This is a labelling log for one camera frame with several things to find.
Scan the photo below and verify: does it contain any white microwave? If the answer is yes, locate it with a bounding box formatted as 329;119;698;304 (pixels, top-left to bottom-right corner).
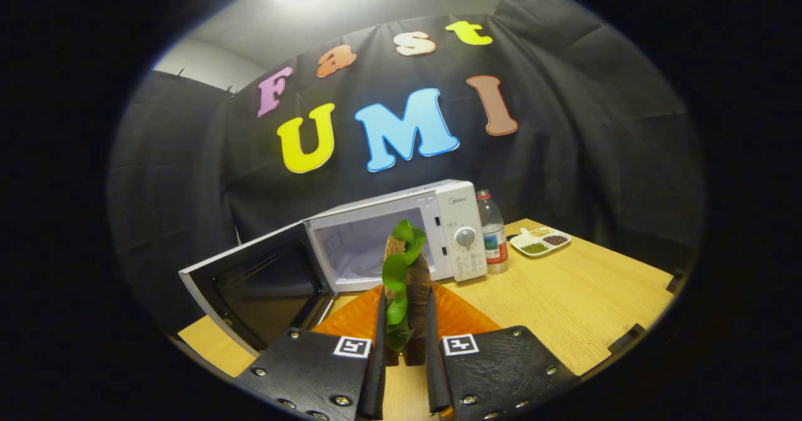
179;179;488;356

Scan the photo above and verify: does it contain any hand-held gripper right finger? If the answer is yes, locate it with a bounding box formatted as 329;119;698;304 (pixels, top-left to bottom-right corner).
425;281;580;421

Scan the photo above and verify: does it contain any black backdrop cloth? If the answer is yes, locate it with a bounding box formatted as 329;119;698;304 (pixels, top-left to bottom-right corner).
107;0;706;334

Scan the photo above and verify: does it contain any clear water bottle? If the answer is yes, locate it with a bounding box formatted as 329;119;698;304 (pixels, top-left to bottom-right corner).
476;189;509;274

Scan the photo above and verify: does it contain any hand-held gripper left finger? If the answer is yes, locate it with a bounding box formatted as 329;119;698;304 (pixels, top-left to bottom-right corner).
233;285;388;421

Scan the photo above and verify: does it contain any toast sandwich with lettuce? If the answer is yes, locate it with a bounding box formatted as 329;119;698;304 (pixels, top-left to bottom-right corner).
380;219;433;367

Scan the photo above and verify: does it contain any white divided bean dish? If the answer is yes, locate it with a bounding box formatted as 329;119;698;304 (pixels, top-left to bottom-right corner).
509;226;572;258

